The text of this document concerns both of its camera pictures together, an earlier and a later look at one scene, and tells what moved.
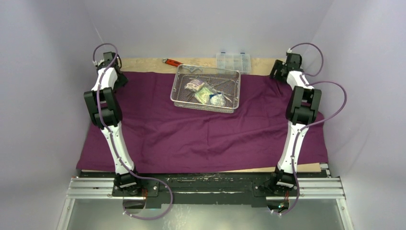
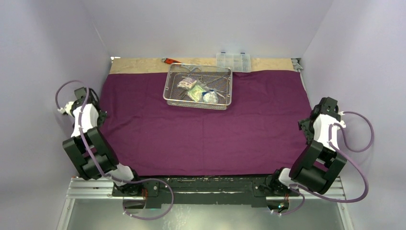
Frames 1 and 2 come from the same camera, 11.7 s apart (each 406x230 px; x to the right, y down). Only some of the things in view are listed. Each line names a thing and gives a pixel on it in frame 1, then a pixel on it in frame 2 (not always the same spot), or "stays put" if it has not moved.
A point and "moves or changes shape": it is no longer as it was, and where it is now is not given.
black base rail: (205, 189) stays put
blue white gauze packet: (218, 99) → (210, 96)
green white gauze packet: (203, 95) → (196, 93)
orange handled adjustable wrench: (172, 62) stays put
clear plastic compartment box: (241, 62) stays put
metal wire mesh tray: (226, 81) moves or changes shape
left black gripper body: (120, 82) → (101, 119)
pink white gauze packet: (194, 85) → (186, 83)
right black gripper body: (276, 71) → (305, 127)
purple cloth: (156, 138) moves or changes shape
